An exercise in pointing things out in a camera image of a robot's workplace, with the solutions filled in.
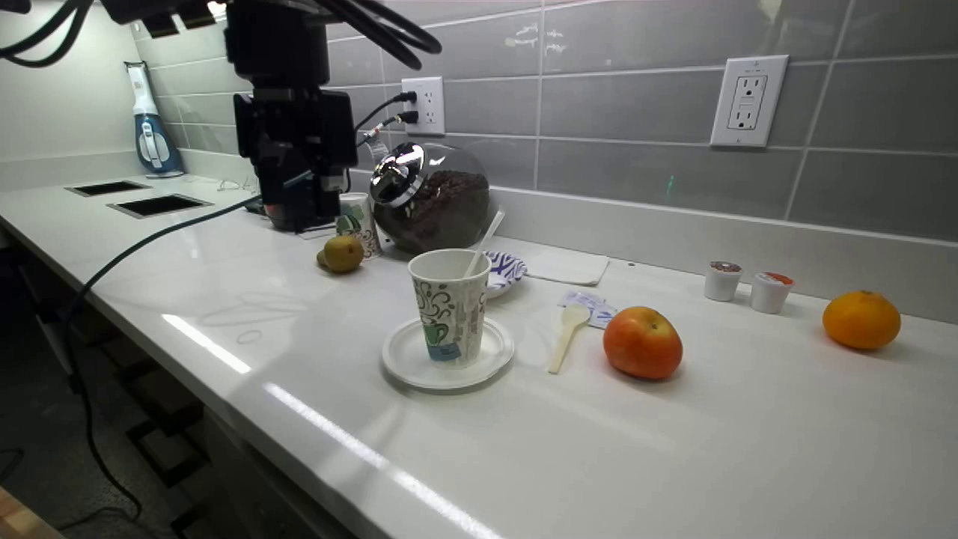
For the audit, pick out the black rectangular counter inset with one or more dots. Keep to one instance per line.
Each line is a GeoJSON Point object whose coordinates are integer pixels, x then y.
{"type": "Point", "coordinates": [107, 186]}
{"type": "Point", "coordinates": [155, 205]}

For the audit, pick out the empty white wall outlet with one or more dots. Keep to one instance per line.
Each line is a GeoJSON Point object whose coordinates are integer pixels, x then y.
{"type": "Point", "coordinates": [750, 99]}

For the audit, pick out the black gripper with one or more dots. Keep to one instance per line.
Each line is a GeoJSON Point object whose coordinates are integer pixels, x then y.
{"type": "Point", "coordinates": [275, 45]}

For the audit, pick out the white folded napkin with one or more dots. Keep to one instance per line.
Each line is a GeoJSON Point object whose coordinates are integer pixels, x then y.
{"type": "Point", "coordinates": [564, 263]}

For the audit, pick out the glass jar of coffee beans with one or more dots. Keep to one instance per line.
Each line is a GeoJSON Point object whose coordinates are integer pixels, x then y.
{"type": "Point", "coordinates": [438, 209]}

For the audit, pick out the blue white patterned packet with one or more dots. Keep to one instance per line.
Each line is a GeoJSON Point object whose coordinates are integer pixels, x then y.
{"type": "Point", "coordinates": [598, 304]}

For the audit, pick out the red orange apple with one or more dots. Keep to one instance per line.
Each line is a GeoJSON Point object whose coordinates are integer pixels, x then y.
{"type": "Point", "coordinates": [645, 344]}

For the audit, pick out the white coffee pod dark lid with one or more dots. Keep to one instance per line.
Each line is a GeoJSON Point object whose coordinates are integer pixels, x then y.
{"type": "Point", "coordinates": [721, 283]}

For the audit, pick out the white wall outlet with plugs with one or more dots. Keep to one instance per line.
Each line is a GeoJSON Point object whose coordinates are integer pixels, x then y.
{"type": "Point", "coordinates": [432, 111]}

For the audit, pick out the patterned paper cup upright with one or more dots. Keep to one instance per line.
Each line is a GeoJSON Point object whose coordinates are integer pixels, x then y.
{"type": "Point", "coordinates": [450, 308]}

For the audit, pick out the wooden table top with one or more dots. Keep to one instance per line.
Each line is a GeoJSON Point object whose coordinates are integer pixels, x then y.
{"type": "Point", "coordinates": [19, 518]}

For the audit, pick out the white coffee pod red lid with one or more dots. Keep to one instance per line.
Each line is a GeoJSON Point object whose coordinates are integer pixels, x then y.
{"type": "Point", "coordinates": [769, 295]}

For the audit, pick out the plain white saucer plate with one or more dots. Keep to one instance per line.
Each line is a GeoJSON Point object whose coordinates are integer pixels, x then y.
{"type": "Point", "coordinates": [405, 359]}

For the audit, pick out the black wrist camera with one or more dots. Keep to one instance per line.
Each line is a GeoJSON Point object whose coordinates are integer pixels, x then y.
{"type": "Point", "coordinates": [181, 15]}

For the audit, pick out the orange fruit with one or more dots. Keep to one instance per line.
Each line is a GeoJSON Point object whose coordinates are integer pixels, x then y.
{"type": "Point", "coordinates": [860, 320]}

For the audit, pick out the cream plastic spoon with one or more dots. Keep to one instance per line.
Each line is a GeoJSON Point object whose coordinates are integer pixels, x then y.
{"type": "Point", "coordinates": [567, 334]}

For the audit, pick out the green pear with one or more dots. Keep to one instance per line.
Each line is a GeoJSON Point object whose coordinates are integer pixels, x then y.
{"type": "Point", "coordinates": [342, 254]}

